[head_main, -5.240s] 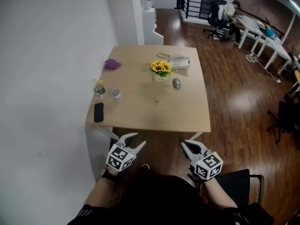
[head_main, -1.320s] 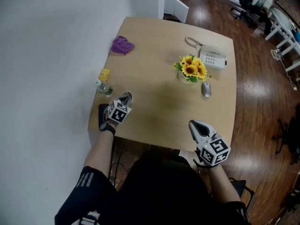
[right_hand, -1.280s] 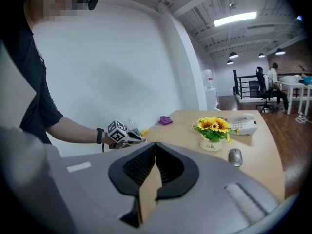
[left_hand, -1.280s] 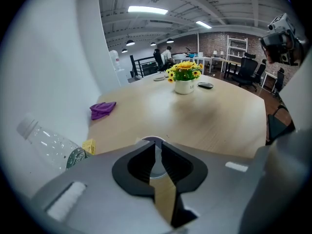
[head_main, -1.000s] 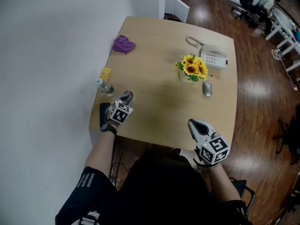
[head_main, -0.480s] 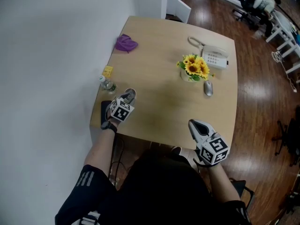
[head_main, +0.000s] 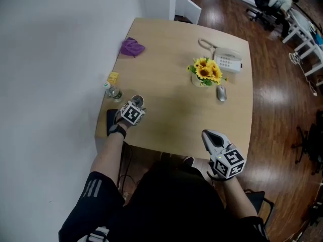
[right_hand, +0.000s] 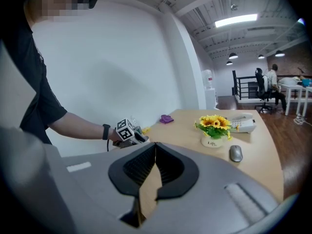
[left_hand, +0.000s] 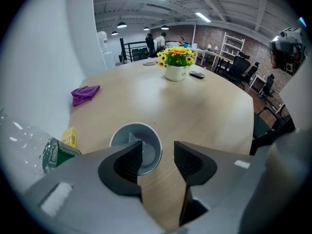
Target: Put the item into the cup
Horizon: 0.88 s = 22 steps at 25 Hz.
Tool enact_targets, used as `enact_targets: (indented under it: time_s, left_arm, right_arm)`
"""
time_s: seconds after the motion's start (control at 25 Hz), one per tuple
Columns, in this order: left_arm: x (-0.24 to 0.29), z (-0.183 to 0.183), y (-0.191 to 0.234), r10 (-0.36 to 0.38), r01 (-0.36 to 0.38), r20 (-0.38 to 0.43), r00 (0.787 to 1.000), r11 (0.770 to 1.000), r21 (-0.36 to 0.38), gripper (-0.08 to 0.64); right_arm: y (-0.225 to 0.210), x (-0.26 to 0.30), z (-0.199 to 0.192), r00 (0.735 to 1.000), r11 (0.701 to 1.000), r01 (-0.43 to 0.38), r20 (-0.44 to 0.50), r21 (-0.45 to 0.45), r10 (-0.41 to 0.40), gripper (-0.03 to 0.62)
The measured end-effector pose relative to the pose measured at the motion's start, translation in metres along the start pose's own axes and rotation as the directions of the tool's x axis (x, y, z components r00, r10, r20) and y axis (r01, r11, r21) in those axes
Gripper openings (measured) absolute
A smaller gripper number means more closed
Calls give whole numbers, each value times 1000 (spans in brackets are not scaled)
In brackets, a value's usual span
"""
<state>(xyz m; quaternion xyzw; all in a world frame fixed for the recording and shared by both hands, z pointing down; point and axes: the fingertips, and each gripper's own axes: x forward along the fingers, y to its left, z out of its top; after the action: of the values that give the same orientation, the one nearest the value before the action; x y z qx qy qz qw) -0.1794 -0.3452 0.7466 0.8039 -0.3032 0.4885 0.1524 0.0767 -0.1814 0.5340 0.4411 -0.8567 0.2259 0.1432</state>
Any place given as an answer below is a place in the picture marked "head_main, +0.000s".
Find black wristwatch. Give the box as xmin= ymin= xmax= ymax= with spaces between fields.
xmin=107 ymin=124 xmax=127 ymax=139

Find black office chair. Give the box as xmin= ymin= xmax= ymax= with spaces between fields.
xmin=245 ymin=0 xmax=280 ymax=31

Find black cable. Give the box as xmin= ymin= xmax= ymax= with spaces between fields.
xmin=117 ymin=141 xmax=139 ymax=188

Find person's right forearm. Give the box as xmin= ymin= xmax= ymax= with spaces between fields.
xmin=221 ymin=176 xmax=258 ymax=219

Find black smartphone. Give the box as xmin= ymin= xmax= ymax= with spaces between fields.
xmin=106 ymin=108 xmax=119 ymax=137

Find person's left forearm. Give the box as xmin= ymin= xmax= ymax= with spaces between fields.
xmin=90 ymin=119 xmax=132 ymax=188

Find person's black clothing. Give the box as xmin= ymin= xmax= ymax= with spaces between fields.
xmin=58 ymin=160 xmax=271 ymax=242

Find purple cloth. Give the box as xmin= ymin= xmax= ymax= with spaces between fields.
xmin=119 ymin=37 xmax=146 ymax=58

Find grey computer mouse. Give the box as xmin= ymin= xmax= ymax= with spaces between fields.
xmin=216 ymin=85 xmax=228 ymax=102

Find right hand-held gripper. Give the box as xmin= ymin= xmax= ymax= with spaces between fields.
xmin=201 ymin=129 xmax=247 ymax=180

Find beige corded telephone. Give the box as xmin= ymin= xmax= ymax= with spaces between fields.
xmin=197 ymin=38 xmax=243 ymax=74

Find black swivel chair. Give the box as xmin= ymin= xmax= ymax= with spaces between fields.
xmin=292 ymin=109 xmax=323 ymax=175

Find black seat chair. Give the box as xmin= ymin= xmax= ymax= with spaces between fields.
xmin=244 ymin=190 xmax=275 ymax=228

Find white floor cable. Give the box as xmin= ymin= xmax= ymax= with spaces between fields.
xmin=288 ymin=51 xmax=319 ymax=96

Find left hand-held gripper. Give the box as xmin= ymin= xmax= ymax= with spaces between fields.
xmin=120 ymin=100 xmax=147 ymax=127

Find white cup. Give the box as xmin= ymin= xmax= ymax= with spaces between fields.
xmin=131 ymin=95 xmax=145 ymax=108

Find sunflowers in white pot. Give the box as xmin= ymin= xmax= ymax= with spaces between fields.
xmin=186 ymin=57 xmax=229 ymax=88

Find clear plastic water bottle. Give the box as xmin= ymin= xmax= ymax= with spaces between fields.
xmin=102 ymin=81 xmax=124 ymax=103

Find white desk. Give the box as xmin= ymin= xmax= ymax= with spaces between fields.
xmin=282 ymin=9 xmax=323 ymax=79

